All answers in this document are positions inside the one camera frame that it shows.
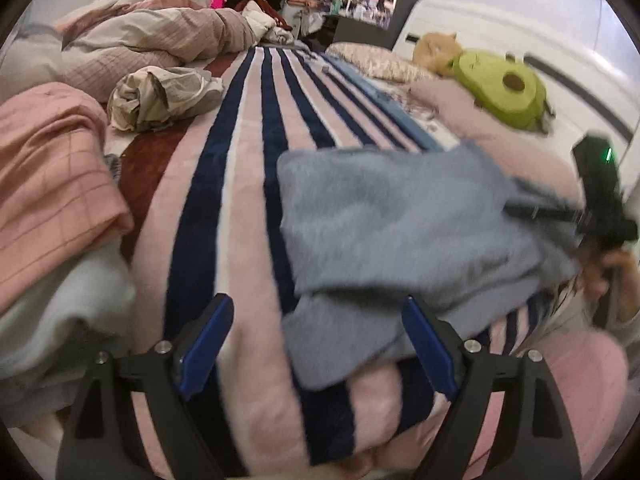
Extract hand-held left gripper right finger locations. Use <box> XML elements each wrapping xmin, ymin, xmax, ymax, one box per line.
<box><xmin>401</xmin><ymin>295</ymin><xmax>583</xmax><ymax>480</ymax></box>

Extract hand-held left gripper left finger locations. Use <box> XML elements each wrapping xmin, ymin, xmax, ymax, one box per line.
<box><xmin>55</xmin><ymin>292</ymin><xmax>236</xmax><ymax>480</ymax></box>

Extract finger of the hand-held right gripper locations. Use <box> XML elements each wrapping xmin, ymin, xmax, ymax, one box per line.
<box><xmin>502</xmin><ymin>200</ymin><xmax>586</xmax><ymax>226</ymax></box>

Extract light blue pants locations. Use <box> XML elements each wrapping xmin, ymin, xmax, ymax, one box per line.
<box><xmin>276</xmin><ymin>142</ymin><xmax>588</xmax><ymax>391</ymax></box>

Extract person's right hand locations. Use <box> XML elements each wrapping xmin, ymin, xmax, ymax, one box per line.
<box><xmin>577</xmin><ymin>245</ymin><xmax>640</xmax><ymax>321</ymax></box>

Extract pink ribbed pillow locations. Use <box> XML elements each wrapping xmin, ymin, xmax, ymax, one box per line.
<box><xmin>407</xmin><ymin>77</ymin><xmax>586</xmax><ymax>211</ymax></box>

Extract green avocado plush toy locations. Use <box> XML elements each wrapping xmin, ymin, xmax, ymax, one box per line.
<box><xmin>451</xmin><ymin>50</ymin><xmax>553</xmax><ymax>133</ymax></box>

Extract striped pink navy blanket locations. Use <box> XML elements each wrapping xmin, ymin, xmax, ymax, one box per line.
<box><xmin>120</xmin><ymin>45</ymin><xmax>551</xmax><ymax>480</ymax></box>

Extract folded pale grey clothes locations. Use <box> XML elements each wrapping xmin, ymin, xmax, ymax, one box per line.
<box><xmin>0</xmin><ymin>245</ymin><xmax>136</xmax><ymax>411</ymax></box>

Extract beige plush toy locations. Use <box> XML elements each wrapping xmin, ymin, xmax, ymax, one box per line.
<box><xmin>412</xmin><ymin>31</ymin><xmax>463</xmax><ymax>78</ymax></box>

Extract white bed headboard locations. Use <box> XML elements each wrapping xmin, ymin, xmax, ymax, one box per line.
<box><xmin>392</xmin><ymin>0</ymin><xmax>640</xmax><ymax>171</ymax></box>

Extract folded pink checked cloth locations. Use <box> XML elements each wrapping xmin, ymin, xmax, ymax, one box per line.
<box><xmin>0</xmin><ymin>84</ymin><xmax>135</xmax><ymax>316</ymax></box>

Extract floral print pillow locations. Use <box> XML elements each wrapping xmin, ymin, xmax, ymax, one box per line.
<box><xmin>325</xmin><ymin>42</ymin><xmax>436</xmax><ymax>83</ymax></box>

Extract crumpled beige cloth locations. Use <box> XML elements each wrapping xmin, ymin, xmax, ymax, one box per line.
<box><xmin>107</xmin><ymin>66</ymin><xmax>225</xmax><ymax>133</ymax></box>

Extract beige pink checked duvet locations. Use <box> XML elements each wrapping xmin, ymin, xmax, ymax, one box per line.
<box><xmin>0</xmin><ymin>0</ymin><xmax>261</xmax><ymax>106</ymax></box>

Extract white puffy jacket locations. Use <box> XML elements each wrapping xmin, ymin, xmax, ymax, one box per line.
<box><xmin>245</xmin><ymin>7</ymin><xmax>296</xmax><ymax>43</ymax></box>

